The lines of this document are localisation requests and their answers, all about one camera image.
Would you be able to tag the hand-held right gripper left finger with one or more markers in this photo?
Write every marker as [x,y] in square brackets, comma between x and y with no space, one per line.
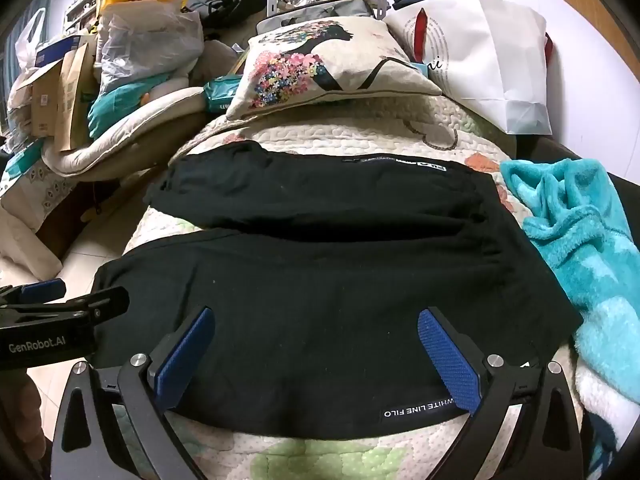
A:
[182,360]

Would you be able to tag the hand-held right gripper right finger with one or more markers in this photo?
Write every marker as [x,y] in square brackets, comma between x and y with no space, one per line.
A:
[450,365]

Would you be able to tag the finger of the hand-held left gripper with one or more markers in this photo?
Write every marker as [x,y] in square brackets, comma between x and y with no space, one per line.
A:
[107,302]
[45,290]

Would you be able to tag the black pants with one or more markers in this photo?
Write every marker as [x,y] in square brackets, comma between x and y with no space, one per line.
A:
[325,270]

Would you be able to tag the person's left hand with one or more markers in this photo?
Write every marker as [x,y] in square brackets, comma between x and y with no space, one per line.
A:
[17,405]

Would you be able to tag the diamond-pattern white pillow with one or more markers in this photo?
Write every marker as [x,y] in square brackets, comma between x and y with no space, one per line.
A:
[35,195]

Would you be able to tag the beige padded mat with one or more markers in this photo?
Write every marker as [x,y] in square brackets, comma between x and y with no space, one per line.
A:
[125,137]

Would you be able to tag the teal fleece blanket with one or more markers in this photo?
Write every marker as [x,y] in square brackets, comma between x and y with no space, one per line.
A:
[575,225]

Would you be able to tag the cardboard box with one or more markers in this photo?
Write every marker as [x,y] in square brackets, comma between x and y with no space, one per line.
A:
[62,95]

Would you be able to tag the teal cloth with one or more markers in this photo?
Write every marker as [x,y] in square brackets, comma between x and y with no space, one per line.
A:
[115,105]

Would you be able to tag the teal wipes packet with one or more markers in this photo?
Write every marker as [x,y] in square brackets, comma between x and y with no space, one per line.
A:
[222,92]

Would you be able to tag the white plastic bag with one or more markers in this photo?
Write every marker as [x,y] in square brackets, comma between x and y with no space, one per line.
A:
[30,40]

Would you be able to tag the quilted heart-print bed cover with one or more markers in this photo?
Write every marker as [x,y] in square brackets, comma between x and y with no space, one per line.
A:
[325,132]

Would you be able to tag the clear plastic bag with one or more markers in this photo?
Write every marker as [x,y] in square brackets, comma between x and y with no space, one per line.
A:
[145,40]

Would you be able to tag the floral print cushion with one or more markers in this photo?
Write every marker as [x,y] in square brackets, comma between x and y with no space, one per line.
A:
[310,70]

